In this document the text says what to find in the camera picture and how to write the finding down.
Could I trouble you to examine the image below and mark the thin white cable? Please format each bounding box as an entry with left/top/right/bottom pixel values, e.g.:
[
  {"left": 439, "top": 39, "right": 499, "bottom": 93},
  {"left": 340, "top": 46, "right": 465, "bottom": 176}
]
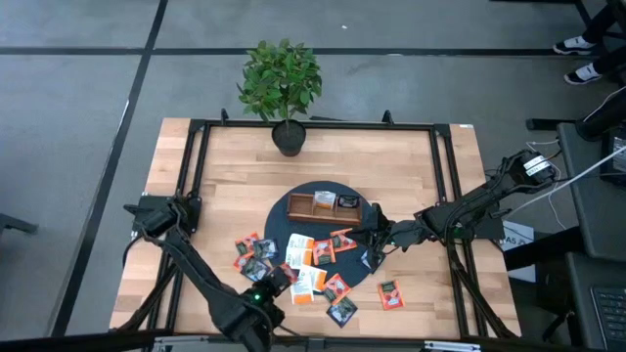
[{"left": 525, "top": 139, "right": 568, "bottom": 231}]

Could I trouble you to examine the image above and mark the silver metal bracket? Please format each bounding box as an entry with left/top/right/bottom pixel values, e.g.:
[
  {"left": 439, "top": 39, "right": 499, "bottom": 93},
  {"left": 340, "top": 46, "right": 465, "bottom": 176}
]
[
  {"left": 424, "top": 340, "right": 483, "bottom": 352},
  {"left": 154, "top": 335, "right": 209, "bottom": 352}
]

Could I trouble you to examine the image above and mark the white Tazo tea bag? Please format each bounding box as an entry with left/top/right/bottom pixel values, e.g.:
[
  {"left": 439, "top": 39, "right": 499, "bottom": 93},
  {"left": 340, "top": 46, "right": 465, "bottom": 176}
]
[
  {"left": 287, "top": 233, "right": 316, "bottom": 251},
  {"left": 305, "top": 265, "right": 328, "bottom": 293},
  {"left": 313, "top": 190, "right": 337, "bottom": 211},
  {"left": 285, "top": 246, "right": 314, "bottom": 268},
  {"left": 290, "top": 278, "right": 315, "bottom": 306}
]

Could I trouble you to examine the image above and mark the person's leg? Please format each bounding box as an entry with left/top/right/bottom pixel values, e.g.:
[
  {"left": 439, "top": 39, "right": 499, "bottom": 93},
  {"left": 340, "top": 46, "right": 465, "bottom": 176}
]
[
  {"left": 581, "top": 2, "right": 626, "bottom": 45},
  {"left": 594, "top": 43, "right": 626, "bottom": 74}
]

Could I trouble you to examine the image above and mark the black furniture leg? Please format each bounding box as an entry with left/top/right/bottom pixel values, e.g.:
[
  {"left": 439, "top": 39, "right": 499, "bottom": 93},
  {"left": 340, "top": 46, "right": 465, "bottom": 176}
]
[{"left": 0, "top": 212, "right": 39, "bottom": 236}]

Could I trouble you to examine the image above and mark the black aluminium table frame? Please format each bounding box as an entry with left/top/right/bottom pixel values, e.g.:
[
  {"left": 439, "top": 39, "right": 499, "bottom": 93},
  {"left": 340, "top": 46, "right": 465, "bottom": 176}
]
[{"left": 110, "top": 108, "right": 520, "bottom": 341}]

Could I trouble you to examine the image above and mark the black keyboard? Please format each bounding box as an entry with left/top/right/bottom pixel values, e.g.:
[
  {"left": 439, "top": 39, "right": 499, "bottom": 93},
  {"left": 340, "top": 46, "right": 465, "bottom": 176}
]
[{"left": 590, "top": 286, "right": 626, "bottom": 351}]

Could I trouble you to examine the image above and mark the dark grey desk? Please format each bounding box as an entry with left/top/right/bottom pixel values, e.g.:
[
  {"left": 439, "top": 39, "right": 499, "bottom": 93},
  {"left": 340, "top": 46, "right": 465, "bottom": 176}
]
[
  {"left": 565, "top": 251, "right": 626, "bottom": 352},
  {"left": 556, "top": 121, "right": 626, "bottom": 260}
]

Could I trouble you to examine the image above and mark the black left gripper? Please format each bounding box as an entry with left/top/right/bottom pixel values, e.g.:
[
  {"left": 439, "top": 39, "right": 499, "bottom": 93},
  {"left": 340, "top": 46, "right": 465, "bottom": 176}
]
[{"left": 246, "top": 266, "right": 299, "bottom": 328}]

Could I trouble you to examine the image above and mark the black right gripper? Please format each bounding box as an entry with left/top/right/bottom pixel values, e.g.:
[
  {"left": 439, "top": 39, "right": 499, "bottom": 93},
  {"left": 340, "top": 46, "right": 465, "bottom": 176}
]
[{"left": 346, "top": 202, "right": 417, "bottom": 274}]

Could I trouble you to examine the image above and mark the black crossbar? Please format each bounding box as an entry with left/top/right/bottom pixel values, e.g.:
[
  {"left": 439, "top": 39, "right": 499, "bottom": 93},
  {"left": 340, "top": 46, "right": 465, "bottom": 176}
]
[{"left": 0, "top": 330, "right": 626, "bottom": 352}]

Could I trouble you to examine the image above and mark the thick white cable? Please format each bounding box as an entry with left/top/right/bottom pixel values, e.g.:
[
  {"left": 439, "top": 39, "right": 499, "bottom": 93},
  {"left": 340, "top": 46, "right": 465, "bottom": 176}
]
[{"left": 506, "top": 145, "right": 626, "bottom": 216}]

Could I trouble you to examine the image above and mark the green potted plant black pot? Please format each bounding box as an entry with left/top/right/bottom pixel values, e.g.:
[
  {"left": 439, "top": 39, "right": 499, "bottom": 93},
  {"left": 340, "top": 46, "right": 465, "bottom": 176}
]
[{"left": 237, "top": 38, "right": 324, "bottom": 157}]

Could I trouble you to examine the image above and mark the wooden three-compartment tray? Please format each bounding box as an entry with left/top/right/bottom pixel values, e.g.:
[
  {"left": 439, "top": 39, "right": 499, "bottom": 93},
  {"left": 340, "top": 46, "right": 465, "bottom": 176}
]
[{"left": 286, "top": 192, "right": 364, "bottom": 226}]

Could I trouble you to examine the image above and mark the black screen device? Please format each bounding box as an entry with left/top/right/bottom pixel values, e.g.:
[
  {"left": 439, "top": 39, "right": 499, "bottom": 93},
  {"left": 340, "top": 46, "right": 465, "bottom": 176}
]
[{"left": 601, "top": 127, "right": 626, "bottom": 186}]

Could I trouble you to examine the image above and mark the white paper label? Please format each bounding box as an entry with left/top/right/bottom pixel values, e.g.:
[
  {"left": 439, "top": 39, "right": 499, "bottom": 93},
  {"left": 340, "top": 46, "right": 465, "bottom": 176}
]
[{"left": 503, "top": 220, "right": 535, "bottom": 253}]

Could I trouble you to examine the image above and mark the dark round woven placemat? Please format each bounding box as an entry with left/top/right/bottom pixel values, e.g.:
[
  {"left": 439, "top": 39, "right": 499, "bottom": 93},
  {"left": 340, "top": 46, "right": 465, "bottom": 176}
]
[{"left": 263, "top": 180, "right": 378, "bottom": 293}]

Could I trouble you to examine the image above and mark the black office chair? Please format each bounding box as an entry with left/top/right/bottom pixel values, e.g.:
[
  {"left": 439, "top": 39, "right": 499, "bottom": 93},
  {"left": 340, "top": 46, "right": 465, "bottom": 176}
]
[{"left": 525, "top": 85, "right": 626, "bottom": 144}]

